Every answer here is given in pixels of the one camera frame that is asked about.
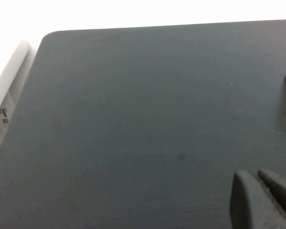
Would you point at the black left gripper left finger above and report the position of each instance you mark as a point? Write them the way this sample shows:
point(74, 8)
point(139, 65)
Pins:
point(248, 207)

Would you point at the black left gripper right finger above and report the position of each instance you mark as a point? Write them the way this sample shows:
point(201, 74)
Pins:
point(281, 190)

